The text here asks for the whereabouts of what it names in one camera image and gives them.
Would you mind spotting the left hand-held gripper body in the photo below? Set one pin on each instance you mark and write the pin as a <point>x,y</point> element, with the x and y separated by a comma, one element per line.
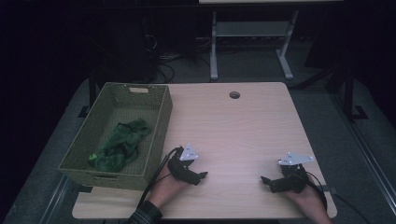
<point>179,168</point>

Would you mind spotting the person's right hand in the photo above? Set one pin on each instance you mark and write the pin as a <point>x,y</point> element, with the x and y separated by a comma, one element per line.
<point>308,205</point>

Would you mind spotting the black metal post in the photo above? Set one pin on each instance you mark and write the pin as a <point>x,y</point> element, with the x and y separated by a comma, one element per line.
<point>92,90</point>
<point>349,93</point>

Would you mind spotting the green fuzzy garment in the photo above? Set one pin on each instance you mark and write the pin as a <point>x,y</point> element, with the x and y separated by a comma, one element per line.
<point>120,146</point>

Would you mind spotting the green woven basket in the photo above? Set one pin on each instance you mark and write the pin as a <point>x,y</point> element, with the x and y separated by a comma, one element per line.
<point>124,105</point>

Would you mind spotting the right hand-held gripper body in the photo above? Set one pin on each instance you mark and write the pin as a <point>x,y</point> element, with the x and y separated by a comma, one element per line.
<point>292,182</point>

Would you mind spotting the grey metal stand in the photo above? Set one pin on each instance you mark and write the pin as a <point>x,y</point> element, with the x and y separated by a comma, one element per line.
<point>249,29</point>

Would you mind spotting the person's left hand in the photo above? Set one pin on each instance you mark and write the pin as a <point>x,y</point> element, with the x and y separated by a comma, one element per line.
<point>166,189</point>

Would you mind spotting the aluminium floor rail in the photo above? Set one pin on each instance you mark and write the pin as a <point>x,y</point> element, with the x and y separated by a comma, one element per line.
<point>54,202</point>
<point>367,155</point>

